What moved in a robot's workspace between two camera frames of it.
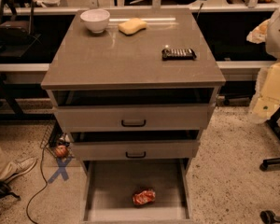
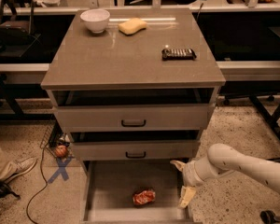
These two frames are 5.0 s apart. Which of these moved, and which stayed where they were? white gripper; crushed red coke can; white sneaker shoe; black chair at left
Moved: white gripper
Stayed: white sneaker shoe; crushed red coke can; black chair at left
